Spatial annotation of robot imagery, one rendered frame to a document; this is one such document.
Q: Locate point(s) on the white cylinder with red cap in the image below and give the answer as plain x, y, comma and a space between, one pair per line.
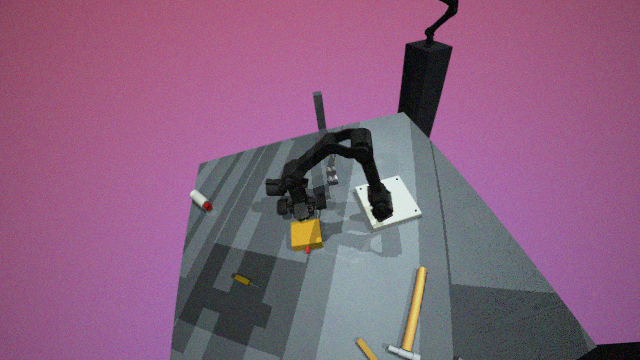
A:
200, 199

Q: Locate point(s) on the yellow-handled screwdriver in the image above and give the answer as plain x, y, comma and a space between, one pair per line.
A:
242, 280

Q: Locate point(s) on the hammer with wooden handle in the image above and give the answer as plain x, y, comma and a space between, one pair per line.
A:
406, 347

